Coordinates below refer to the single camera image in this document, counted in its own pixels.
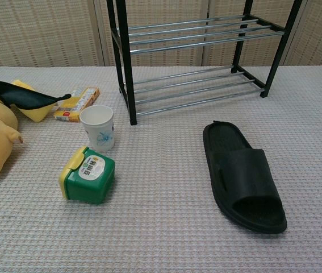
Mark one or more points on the green box yellow lid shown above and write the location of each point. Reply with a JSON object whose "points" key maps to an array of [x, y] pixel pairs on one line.
{"points": [[89, 185]]}

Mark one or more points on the beige woven folding screen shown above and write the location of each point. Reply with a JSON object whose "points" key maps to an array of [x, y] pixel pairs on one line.
{"points": [[50, 34]]}

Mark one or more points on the black rubber slipper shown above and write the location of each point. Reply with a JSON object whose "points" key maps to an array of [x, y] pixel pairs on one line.
{"points": [[243, 176]]}

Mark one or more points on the white paper cup blue flower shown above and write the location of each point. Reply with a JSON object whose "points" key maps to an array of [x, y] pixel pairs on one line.
{"points": [[101, 136]]}

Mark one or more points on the black metal shoe rack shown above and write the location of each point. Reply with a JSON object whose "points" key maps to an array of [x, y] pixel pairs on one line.
{"points": [[125, 57]]}

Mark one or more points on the yellow orange snack carton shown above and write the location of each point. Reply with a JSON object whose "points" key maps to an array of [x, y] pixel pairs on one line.
{"points": [[75, 109]]}

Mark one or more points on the white waffle tablecloth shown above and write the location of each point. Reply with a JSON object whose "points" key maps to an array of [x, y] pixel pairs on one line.
{"points": [[160, 241]]}

